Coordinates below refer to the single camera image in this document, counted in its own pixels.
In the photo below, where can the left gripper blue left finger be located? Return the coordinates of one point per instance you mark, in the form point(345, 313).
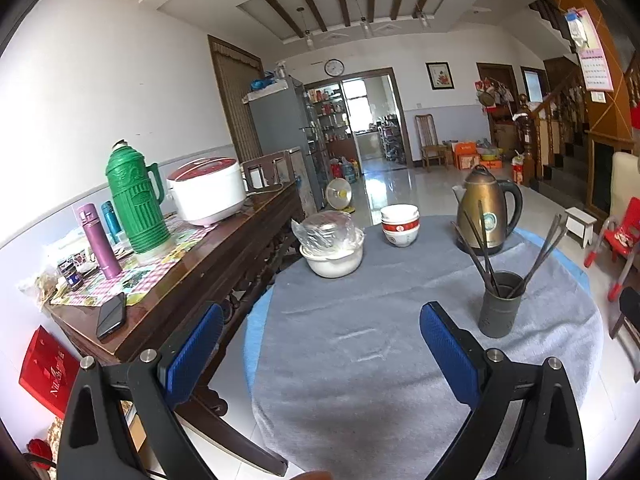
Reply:
point(160, 380)

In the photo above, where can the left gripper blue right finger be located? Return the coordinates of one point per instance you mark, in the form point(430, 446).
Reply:
point(485, 386)

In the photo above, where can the dark grey utensil holder cup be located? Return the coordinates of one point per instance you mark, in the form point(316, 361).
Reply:
point(498, 312)

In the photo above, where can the person's left hand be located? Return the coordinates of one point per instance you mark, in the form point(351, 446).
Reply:
point(314, 475)

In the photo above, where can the black smartphone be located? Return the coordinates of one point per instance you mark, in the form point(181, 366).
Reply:
point(112, 315)

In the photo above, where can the red gift bag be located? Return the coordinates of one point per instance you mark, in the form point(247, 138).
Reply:
point(48, 372)

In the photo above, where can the dark wooden sideboard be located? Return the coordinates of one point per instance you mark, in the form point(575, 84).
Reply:
point(231, 266)

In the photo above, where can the grey table cloth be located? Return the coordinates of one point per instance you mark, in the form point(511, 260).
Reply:
point(340, 376)

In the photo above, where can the green thermos jug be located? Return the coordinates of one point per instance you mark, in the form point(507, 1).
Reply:
point(137, 192)

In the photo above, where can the blue thermos bottle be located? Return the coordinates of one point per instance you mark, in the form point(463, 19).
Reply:
point(112, 223)

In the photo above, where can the gold electric kettle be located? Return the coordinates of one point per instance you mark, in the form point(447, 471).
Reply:
point(502, 201)

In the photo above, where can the small white stool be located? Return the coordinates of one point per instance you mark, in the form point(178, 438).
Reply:
point(581, 224)

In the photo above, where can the red white stacked bowls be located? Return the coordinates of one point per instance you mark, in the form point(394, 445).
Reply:
point(400, 224)

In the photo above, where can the white rice cooker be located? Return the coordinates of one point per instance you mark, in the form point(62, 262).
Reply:
point(207, 190)

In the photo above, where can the red plastic child chair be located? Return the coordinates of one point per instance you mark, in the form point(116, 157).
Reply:
point(622, 236)

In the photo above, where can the white pot with plastic bag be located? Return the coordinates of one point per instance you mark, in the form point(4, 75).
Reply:
point(330, 242)

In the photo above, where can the orange cardboard boxes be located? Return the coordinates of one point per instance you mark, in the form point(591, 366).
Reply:
point(467, 155)

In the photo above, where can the wooden chair behind table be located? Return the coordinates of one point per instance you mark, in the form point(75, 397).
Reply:
point(269, 173)

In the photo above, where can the white electric fan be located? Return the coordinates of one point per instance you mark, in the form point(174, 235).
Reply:
point(339, 195)

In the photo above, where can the wooden staircase railing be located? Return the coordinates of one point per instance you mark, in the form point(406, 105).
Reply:
point(569, 117)

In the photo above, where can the grey refrigerator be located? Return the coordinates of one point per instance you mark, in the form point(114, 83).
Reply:
point(284, 120)

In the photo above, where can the wooden chair by wall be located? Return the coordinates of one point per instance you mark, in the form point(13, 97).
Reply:
point(430, 147)

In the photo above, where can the framed wall picture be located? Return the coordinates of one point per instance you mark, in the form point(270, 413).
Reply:
point(440, 76)

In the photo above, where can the wall calendar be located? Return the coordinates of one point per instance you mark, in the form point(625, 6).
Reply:
point(590, 52)

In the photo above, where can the round wall clock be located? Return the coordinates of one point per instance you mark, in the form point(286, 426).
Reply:
point(334, 67)

